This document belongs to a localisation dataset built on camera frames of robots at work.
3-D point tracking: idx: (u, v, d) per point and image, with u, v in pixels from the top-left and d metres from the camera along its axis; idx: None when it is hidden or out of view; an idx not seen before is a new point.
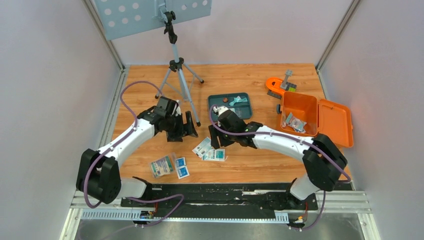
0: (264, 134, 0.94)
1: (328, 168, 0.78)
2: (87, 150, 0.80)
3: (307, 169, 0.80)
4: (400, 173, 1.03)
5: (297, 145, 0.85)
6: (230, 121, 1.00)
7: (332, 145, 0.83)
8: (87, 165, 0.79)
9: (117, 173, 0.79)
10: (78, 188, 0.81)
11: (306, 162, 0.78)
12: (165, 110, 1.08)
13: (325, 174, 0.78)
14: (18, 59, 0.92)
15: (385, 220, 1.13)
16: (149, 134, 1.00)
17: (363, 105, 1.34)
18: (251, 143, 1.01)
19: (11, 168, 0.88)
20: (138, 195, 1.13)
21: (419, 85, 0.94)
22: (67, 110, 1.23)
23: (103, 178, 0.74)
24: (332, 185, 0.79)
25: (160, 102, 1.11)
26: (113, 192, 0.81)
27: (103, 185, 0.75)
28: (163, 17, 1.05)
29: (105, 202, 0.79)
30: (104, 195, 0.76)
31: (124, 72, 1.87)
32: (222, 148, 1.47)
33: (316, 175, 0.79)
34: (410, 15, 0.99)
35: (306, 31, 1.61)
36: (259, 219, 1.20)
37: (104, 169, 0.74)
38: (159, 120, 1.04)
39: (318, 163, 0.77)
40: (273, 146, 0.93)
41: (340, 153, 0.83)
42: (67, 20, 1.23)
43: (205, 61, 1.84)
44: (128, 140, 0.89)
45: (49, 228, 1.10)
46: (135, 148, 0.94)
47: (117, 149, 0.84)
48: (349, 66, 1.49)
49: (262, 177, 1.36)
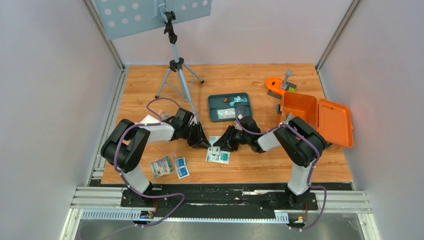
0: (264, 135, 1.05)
1: (296, 140, 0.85)
2: (124, 119, 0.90)
3: (280, 141, 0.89)
4: (400, 172, 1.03)
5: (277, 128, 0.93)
6: (250, 127, 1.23)
7: (307, 124, 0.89)
8: (121, 131, 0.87)
9: (145, 144, 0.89)
10: (102, 152, 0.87)
11: (276, 135, 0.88)
12: (182, 121, 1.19)
13: (293, 145, 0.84)
14: (17, 59, 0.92)
15: (385, 221, 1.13)
16: (167, 136, 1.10)
17: (363, 104, 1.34)
18: (261, 149, 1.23)
19: (11, 169, 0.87)
20: (143, 190, 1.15)
21: (418, 85, 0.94)
22: (67, 110, 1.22)
23: (134, 143, 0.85)
24: (303, 158, 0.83)
25: (178, 113, 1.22)
26: (134, 162, 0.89)
27: (132, 149, 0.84)
28: (163, 17, 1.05)
29: (126, 170, 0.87)
30: (128, 160, 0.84)
31: (124, 72, 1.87)
32: (227, 150, 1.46)
33: (287, 145, 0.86)
34: (410, 15, 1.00)
35: (306, 31, 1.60)
36: (259, 219, 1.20)
37: (138, 135, 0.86)
38: (177, 130, 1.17)
39: (284, 133, 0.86)
40: (269, 139, 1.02)
41: (316, 132, 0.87)
42: (68, 19, 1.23)
43: (205, 61, 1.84)
44: (156, 126, 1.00)
45: (49, 229, 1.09)
46: (154, 138, 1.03)
47: (149, 127, 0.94)
48: (349, 66, 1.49)
49: (262, 177, 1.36)
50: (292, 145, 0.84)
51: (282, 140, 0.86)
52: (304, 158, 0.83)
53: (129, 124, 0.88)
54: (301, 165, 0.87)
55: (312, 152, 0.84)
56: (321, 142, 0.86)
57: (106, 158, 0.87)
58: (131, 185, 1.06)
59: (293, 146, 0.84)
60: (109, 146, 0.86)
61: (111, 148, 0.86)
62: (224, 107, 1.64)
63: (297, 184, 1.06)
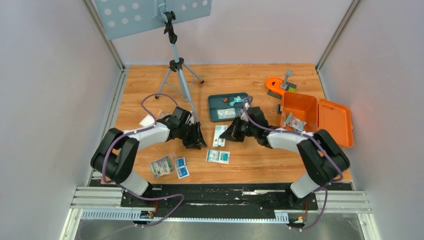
0: (276, 132, 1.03)
1: (320, 158, 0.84)
2: (112, 129, 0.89)
3: (303, 157, 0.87)
4: (400, 172, 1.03)
5: (298, 137, 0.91)
6: (257, 119, 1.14)
7: (331, 141, 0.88)
8: (109, 142, 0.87)
9: (134, 154, 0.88)
10: (92, 163, 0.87)
11: (301, 150, 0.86)
12: (179, 120, 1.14)
13: (319, 165, 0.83)
14: (17, 59, 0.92)
15: (384, 221, 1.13)
16: (163, 137, 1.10)
17: (363, 105, 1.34)
18: (268, 142, 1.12)
19: (11, 169, 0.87)
20: (140, 194, 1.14)
21: (418, 85, 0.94)
22: (67, 110, 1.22)
23: (123, 155, 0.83)
24: (325, 178, 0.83)
25: (175, 111, 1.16)
26: (125, 172, 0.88)
27: (121, 161, 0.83)
28: (163, 17, 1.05)
29: (117, 181, 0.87)
30: (117, 172, 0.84)
31: (124, 72, 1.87)
32: (227, 150, 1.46)
33: (310, 163, 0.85)
34: (410, 15, 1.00)
35: (306, 31, 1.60)
36: (259, 219, 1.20)
37: (127, 146, 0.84)
38: (172, 129, 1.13)
39: (310, 150, 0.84)
40: (281, 140, 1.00)
41: (340, 151, 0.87)
42: (68, 19, 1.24)
43: (205, 61, 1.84)
44: (148, 132, 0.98)
45: (49, 229, 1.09)
46: (148, 143, 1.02)
47: (139, 134, 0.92)
48: (349, 66, 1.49)
49: (262, 177, 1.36)
50: (318, 164, 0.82)
51: (307, 157, 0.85)
52: (326, 177, 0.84)
53: (117, 134, 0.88)
54: (320, 182, 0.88)
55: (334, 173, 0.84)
56: (344, 161, 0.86)
57: (96, 168, 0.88)
58: (129, 189, 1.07)
59: (318, 167, 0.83)
60: (98, 157, 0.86)
61: (100, 159, 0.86)
62: (224, 107, 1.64)
63: (305, 192, 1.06)
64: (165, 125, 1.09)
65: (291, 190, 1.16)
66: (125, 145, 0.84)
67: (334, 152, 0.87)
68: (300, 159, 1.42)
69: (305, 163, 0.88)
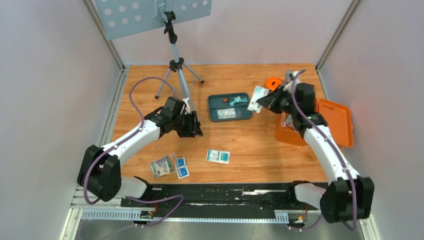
0: (319, 135, 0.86)
1: (343, 205, 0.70)
2: (90, 147, 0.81)
3: (328, 191, 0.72)
4: (400, 172, 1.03)
5: (339, 168, 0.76)
6: (303, 98, 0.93)
7: (369, 196, 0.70)
8: (90, 161, 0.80)
9: (118, 173, 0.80)
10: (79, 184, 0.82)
11: (330, 186, 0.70)
12: (172, 113, 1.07)
13: (336, 209, 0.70)
14: (18, 59, 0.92)
15: (385, 221, 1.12)
16: (154, 135, 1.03)
17: (363, 104, 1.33)
18: (304, 128, 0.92)
19: (10, 168, 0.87)
20: (138, 195, 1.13)
21: (418, 85, 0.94)
22: (67, 110, 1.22)
23: (104, 177, 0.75)
24: (332, 221, 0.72)
25: (167, 103, 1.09)
26: (113, 190, 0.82)
27: (102, 182, 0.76)
28: (163, 17, 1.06)
29: (105, 200, 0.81)
30: (100, 192, 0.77)
31: (124, 72, 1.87)
32: (227, 150, 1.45)
33: (330, 202, 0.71)
34: (410, 15, 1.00)
35: (306, 31, 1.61)
36: (259, 219, 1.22)
37: (106, 167, 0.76)
38: (166, 122, 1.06)
39: (340, 196, 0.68)
40: (316, 147, 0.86)
41: (369, 207, 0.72)
42: (68, 19, 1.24)
43: (205, 61, 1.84)
44: (133, 139, 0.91)
45: (48, 229, 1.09)
46: (138, 148, 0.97)
47: (122, 148, 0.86)
48: (349, 65, 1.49)
49: (261, 178, 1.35)
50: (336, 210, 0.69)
51: (332, 197, 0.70)
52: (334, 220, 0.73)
53: (96, 152, 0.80)
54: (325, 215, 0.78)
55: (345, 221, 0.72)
56: (363, 214, 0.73)
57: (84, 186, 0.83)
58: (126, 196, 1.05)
59: (334, 210, 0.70)
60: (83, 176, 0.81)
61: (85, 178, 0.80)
62: (224, 107, 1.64)
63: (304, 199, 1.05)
64: (154, 123, 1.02)
65: (293, 189, 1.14)
66: (104, 165, 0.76)
67: (361, 203, 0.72)
68: (300, 159, 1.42)
69: (325, 196, 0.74)
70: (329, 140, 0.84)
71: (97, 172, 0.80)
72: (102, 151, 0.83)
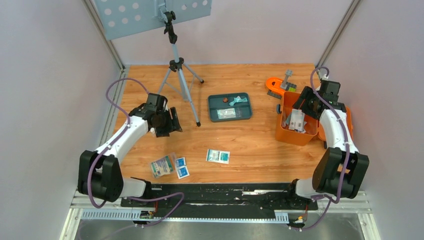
0: (333, 115, 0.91)
1: (333, 173, 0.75)
2: (84, 152, 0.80)
3: (322, 159, 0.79)
4: (401, 172, 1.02)
5: (340, 141, 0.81)
6: (326, 88, 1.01)
7: (360, 172, 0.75)
8: (87, 166, 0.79)
9: (118, 171, 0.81)
10: (81, 191, 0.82)
11: (325, 153, 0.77)
12: (155, 106, 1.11)
13: (325, 175, 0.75)
14: (18, 60, 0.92)
15: (385, 221, 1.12)
16: (144, 129, 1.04)
17: (362, 104, 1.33)
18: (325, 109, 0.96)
19: (11, 169, 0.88)
20: (139, 195, 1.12)
21: (419, 84, 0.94)
22: (67, 110, 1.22)
23: (106, 177, 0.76)
24: (319, 187, 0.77)
25: (149, 98, 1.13)
26: (117, 189, 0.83)
27: (106, 183, 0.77)
28: (163, 17, 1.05)
29: (112, 200, 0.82)
30: (106, 193, 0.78)
31: (124, 72, 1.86)
32: (227, 150, 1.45)
33: (321, 169, 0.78)
34: (410, 15, 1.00)
35: (306, 31, 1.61)
36: (259, 219, 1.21)
37: (106, 167, 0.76)
38: (152, 115, 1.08)
39: (333, 161, 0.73)
40: (327, 127, 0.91)
41: (358, 184, 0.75)
42: (68, 19, 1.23)
43: (205, 61, 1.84)
44: (124, 138, 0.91)
45: (48, 229, 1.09)
46: (130, 146, 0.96)
47: (115, 147, 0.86)
48: (349, 65, 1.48)
49: (263, 177, 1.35)
50: (324, 175, 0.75)
51: (324, 162, 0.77)
52: (320, 187, 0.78)
53: (92, 156, 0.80)
54: (314, 184, 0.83)
55: (332, 192, 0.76)
56: (350, 192, 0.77)
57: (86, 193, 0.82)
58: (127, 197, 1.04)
59: (323, 175, 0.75)
60: (84, 183, 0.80)
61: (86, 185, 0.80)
62: (224, 107, 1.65)
63: (303, 194, 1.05)
64: (139, 117, 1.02)
65: (295, 185, 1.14)
66: (103, 166, 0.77)
67: (351, 179, 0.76)
68: (300, 159, 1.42)
69: (319, 165, 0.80)
70: (341, 121, 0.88)
71: (97, 175, 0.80)
72: (97, 154, 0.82)
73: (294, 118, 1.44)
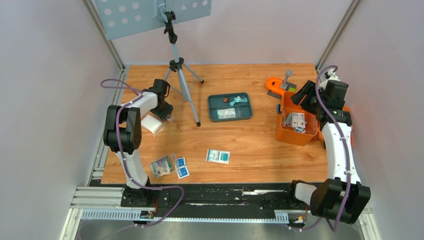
0: (336, 132, 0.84)
1: (332, 203, 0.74)
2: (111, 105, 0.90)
3: (322, 186, 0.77)
4: (401, 173, 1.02)
5: (341, 168, 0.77)
6: (332, 92, 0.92)
7: (360, 203, 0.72)
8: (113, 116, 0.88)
9: (140, 122, 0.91)
10: (105, 142, 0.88)
11: (325, 182, 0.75)
12: (161, 88, 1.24)
13: (323, 205, 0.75)
14: (18, 60, 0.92)
15: (385, 221, 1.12)
16: (155, 102, 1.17)
17: (362, 105, 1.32)
18: (326, 121, 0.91)
19: (10, 170, 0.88)
20: (143, 183, 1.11)
21: (419, 85, 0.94)
22: (67, 111, 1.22)
23: (131, 121, 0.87)
24: (317, 212, 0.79)
25: (155, 83, 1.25)
26: (137, 140, 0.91)
27: (132, 127, 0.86)
28: (163, 17, 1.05)
29: (134, 148, 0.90)
30: (132, 142, 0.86)
31: (124, 72, 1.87)
32: (227, 150, 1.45)
33: (320, 197, 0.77)
34: (411, 15, 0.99)
35: (306, 31, 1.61)
36: (259, 219, 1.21)
37: (131, 113, 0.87)
38: (159, 95, 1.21)
39: (331, 193, 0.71)
40: (328, 142, 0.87)
41: (357, 213, 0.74)
42: (68, 20, 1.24)
43: (205, 61, 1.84)
44: (142, 100, 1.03)
45: (48, 228, 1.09)
46: (144, 111, 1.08)
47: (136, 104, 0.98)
48: (349, 65, 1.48)
49: (262, 177, 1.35)
50: (322, 205, 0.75)
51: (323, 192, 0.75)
52: (319, 212, 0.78)
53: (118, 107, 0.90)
54: (313, 205, 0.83)
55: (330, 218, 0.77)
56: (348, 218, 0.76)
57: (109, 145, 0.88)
58: (133, 178, 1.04)
59: (321, 204, 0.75)
60: (109, 134, 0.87)
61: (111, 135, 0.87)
62: (224, 107, 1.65)
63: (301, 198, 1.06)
64: (151, 93, 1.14)
65: (295, 186, 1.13)
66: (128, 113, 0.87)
67: (351, 208, 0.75)
68: (300, 159, 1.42)
69: (319, 189, 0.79)
70: (345, 140, 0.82)
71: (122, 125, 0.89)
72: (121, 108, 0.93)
73: (296, 118, 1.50)
